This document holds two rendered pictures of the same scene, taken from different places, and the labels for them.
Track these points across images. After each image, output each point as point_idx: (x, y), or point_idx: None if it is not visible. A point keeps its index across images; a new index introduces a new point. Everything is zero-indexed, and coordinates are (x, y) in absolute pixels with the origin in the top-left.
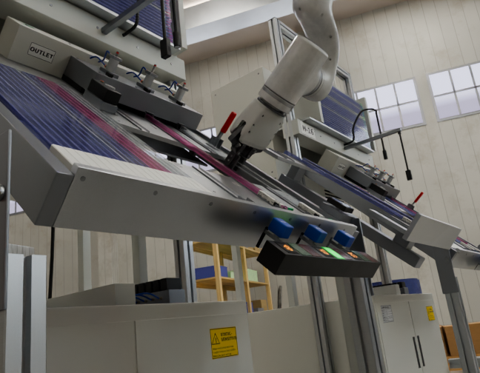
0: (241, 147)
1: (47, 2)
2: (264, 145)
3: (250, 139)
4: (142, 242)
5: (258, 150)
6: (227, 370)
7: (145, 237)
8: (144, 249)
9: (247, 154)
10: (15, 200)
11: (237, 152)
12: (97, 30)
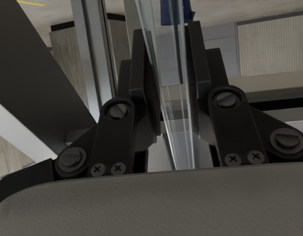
0: (259, 133)
1: None
2: (37, 230)
3: (301, 221)
4: (131, 11)
5: (32, 181)
6: None
7: (126, 21)
8: (127, 0)
9: (136, 122)
10: (235, 77)
11: (245, 98)
12: None
